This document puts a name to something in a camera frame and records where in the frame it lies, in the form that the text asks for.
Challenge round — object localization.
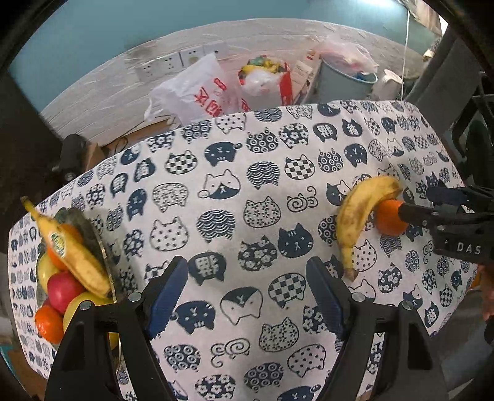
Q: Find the dark furniture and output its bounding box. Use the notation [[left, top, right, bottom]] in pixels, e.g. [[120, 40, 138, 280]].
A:
[[0, 73, 64, 232]]

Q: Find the orange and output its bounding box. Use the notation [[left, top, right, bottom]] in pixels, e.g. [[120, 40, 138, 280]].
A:
[[34, 304, 65, 344], [46, 223, 85, 271]]

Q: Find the dark glass plate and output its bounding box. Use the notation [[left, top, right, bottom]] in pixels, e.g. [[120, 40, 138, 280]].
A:
[[35, 207, 118, 348]]

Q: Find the grey bin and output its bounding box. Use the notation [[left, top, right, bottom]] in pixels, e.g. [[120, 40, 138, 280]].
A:
[[318, 58, 379, 105]]

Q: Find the dark grey chair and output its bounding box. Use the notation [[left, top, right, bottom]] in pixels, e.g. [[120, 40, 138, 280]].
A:
[[405, 23, 494, 186]]

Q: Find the beige carton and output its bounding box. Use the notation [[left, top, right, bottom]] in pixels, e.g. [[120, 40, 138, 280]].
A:
[[293, 58, 321, 105]]

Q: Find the cat print tablecloth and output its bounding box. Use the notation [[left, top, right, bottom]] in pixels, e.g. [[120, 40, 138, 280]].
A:
[[8, 99, 479, 401]]

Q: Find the person's right hand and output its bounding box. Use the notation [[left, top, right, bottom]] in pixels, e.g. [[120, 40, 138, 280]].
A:
[[473, 266, 494, 344]]

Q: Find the small mandarin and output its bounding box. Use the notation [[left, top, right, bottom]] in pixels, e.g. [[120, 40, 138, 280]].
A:
[[374, 200, 410, 236]]

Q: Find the banana with sticker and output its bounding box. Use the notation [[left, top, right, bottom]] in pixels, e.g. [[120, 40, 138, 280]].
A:
[[20, 196, 113, 298]]

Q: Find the white wall socket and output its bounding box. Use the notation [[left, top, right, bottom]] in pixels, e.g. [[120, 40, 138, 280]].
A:
[[203, 40, 228, 58], [178, 46, 205, 66], [137, 54, 182, 81]]

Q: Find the red bag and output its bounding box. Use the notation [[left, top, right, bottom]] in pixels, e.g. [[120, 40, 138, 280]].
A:
[[236, 54, 294, 112]]

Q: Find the large red apple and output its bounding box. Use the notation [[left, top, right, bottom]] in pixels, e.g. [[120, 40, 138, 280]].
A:
[[47, 270, 86, 315]]

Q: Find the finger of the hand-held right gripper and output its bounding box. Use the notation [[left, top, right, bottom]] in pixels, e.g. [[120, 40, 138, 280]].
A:
[[425, 180, 494, 211], [397, 202, 483, 233]]

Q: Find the white cable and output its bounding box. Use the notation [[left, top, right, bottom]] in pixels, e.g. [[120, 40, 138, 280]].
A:
[[401, 8, 412, 101]]

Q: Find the large yellow lemon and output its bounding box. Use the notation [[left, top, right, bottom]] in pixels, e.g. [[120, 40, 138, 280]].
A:
[[63, 291, 120, 349]]

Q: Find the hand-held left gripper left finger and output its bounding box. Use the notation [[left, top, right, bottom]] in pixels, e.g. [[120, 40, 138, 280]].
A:
[[44, 256, 189, 401]]

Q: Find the clear plastic bag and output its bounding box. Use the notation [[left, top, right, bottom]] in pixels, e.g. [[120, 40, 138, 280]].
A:
[[309, 40, 381, 76]]

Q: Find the black cylindrical object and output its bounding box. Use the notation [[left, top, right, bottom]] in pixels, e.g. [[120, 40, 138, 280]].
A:
[[58, 133, 87, 182]]

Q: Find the spotted banana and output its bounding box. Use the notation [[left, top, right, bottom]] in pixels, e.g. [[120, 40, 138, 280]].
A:
[[335, 175, 404, 281]]

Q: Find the white plastic bag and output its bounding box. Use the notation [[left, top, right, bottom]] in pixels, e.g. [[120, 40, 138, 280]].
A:
[[144, 53, 249, 126]]

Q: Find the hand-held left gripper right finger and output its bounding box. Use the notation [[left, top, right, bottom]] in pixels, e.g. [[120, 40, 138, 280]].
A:
[[306, 256, 450, 401]]

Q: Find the small yellow lemon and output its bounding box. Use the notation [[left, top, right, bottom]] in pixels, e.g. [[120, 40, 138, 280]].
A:
[[36, 252, 62, 294]]

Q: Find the brown cardboard box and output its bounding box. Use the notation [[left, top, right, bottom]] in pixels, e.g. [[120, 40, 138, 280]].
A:
[[89, 116, 182, 166]]

